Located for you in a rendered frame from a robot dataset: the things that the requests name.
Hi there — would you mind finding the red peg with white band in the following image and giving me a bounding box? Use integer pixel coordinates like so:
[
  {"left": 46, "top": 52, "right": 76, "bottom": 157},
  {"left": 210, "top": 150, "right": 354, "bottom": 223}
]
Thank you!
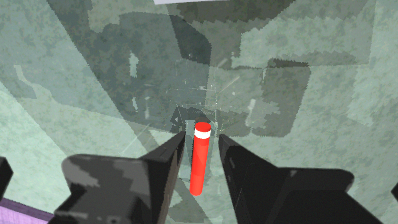
[{"left": 190, "top": 122, "right": 211, "bottom": 195}]

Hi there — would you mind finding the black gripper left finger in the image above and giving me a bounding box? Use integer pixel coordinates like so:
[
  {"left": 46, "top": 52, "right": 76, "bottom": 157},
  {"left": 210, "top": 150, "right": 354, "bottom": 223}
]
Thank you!
[{"left": 61, "top": 131, "right": 186, "bottom": 224}]

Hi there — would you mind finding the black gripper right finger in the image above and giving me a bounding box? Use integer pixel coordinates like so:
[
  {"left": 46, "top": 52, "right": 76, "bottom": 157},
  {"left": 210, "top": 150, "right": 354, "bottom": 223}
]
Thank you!
[{"left": 218, "top": 134, "right": 355, "bottom": 224}]

